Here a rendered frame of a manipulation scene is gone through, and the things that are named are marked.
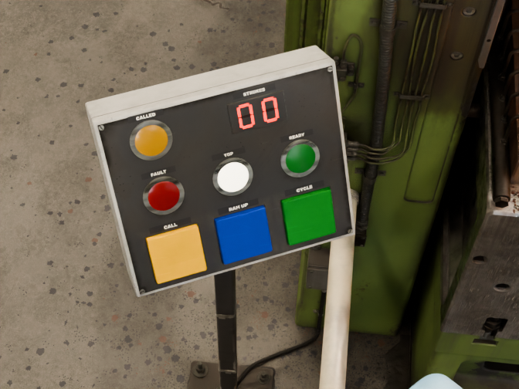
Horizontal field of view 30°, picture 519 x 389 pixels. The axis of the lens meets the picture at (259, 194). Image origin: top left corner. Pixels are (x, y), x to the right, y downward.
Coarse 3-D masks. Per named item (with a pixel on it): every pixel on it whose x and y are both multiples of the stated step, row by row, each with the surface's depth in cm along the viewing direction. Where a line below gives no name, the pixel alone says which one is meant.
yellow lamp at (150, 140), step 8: (144, 128) 128; (152, 128) 128; (160, 128) 129; (136, 136) 128; (144, 136) 128; (152, 136) 129; (160, 136) 129; (136, 144) 129; (144, 144) 129; (152, 144) 129; (160, 144) 130; (144, 152) 129; (152, 152) 130; (160, 152) 130
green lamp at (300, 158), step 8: (304, 144) 136; (288, 152) 136; (296, 152) 136; (304, 152) 136; (312, 152) 137; (288, 160) 136; (296, 160) 136; (304, 160) 137; (312, 160) 137; (288, 168) 137; (296, 168) 137; (304, 168) 138
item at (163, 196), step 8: (160, 184) 132; (168, 184) 132; (152, 192) 132; (160, 192) 132; (168, 192) 133; (176, 192) 133; (152, 200) 133; (160, 200) 133; (168, 200) 133; (176, 200) 134; (160, 208) 134; (168, 208) 134
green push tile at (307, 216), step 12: (312, 192) 140; (324, 192) 140; (288, 204) 139; (300, 204) 139; (312, 204) 140; (324, 204) 140; (288, 216) 140; (300, 216) 140; (312, 216) 141; (324, 216) 141; (288, 228) 140; (300, 228) 141; (312, 228) 142; (324, 228) 142; (288, 240) 142; (300, 240) 142
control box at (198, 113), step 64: (256, 64) 135; (320, 64) 132; (128, 128) 128; (192, 128) 130; (256, 128) 133; (320, 128) 136; (128, 192) 132; (192, 192) 134; (256, 192) 137; (128, 256) 136; (256, 256) 142
